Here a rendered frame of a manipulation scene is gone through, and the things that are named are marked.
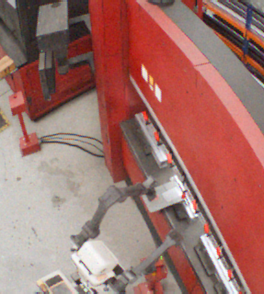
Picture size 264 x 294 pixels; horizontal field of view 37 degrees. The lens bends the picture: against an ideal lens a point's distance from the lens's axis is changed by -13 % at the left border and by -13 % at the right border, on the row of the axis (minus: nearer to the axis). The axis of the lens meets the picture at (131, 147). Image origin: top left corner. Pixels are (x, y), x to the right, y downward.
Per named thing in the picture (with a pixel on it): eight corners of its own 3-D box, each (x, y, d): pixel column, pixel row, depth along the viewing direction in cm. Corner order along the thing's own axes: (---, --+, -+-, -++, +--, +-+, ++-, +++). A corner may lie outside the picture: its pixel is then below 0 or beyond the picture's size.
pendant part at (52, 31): (49, 71, 378) (39, 5, 311) (74, 65, 380) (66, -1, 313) (49, 109, 348) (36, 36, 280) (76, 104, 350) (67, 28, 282)
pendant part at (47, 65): (44, 66, 362) (40, 39, 334) (57, 63, 363) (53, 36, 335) (43, 100, 335) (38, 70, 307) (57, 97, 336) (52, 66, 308)
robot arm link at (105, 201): (97, 193, 237) (109, 206, 234) (114, 183, 246) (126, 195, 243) (79, 230, 268) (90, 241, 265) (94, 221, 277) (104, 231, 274)
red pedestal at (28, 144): (18, 144, 467) (4, 96, 401) (37, 137, 472) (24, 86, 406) (21, 157, 456) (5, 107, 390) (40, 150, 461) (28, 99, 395)
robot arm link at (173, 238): (170, 229, 238) (182, 240, 235) (174, 227, 251) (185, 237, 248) (119, 276, 242) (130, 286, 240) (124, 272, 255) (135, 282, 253)
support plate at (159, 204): (140, 193, 311) (140, 193, 310) (174, 181, 317) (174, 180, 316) (150, 213, 301) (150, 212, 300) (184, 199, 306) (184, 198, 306)
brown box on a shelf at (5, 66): (-9, 69, 408) (-11, 61, 398) (9, 58, 417) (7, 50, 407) (-2, 82, 393) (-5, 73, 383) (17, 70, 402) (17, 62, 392)
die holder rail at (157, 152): (134, 122, 366) (134, 114, 358) (142, 119, 367) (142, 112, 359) (160, 168, 337) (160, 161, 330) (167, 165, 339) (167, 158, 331)
